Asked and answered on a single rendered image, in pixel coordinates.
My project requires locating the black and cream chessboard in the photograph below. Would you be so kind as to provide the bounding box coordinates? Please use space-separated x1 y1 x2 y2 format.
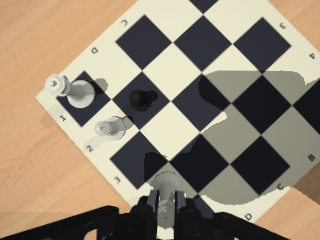
35 0 320 223

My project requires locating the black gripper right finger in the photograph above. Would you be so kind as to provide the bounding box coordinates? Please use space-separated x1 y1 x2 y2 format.
174 191 290 240

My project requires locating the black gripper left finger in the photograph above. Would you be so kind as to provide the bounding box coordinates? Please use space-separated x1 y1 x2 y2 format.
0 190 160 240

